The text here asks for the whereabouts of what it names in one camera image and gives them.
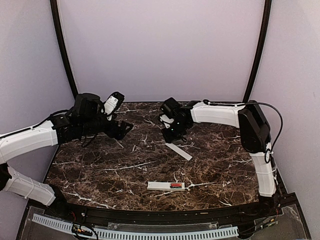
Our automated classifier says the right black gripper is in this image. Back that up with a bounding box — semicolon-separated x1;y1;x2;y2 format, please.
161;119;189;143

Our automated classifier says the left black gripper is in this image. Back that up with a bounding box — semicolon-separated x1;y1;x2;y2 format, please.
80;108;133;140

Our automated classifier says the white battery cover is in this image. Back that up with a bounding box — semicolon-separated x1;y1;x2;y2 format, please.
165;143;193;161

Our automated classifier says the red battery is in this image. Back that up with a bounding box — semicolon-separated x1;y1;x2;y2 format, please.
170;183;183;189

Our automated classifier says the white remote control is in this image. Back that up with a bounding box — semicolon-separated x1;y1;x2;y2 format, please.
147;181;186;191

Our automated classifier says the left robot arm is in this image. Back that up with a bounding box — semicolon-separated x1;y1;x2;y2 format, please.
0;91;133;218

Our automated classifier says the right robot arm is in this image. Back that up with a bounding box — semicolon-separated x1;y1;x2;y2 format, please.
159;97;277;217

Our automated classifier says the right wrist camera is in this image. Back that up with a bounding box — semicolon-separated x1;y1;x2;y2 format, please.
159;113;174;129

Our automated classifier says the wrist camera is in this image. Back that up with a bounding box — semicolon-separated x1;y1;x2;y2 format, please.
159;113;174;129
103;91;125;121

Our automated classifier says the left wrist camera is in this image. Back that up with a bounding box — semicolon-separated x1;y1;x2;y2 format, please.
103;91;125;121

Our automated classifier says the black front rail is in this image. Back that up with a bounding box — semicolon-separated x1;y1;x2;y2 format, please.
66;203;265;225

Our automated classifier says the white slotted cable duct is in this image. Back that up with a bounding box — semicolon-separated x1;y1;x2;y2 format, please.
31;213;239;240

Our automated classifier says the left black frame post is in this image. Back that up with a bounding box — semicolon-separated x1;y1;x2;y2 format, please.
49;0;79;99

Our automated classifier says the black frame post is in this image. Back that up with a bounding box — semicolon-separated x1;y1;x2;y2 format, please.
242;0;272;103
49;0;79;99

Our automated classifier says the right black frame post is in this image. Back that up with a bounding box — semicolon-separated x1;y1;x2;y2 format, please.
242;0;272;103

